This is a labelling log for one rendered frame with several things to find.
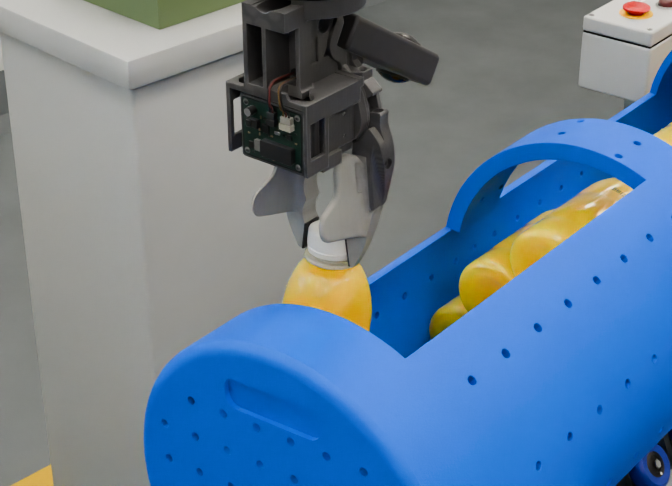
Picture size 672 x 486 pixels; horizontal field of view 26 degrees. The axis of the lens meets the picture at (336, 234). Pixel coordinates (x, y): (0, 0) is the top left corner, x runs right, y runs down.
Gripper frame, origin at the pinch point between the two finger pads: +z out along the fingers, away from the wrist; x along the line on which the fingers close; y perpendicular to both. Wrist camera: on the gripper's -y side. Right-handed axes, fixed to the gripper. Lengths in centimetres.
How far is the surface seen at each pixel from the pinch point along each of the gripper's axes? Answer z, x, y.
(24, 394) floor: 124, -149, -82
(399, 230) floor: 125, -130, -189
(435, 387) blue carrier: 4.1, 13.7, 6.4
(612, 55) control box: 19, -24, -88
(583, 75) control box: 23, -28, -88
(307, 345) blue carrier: 1.5, 6.2, 10.7
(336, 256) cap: 0.6, 1.3, 1.4
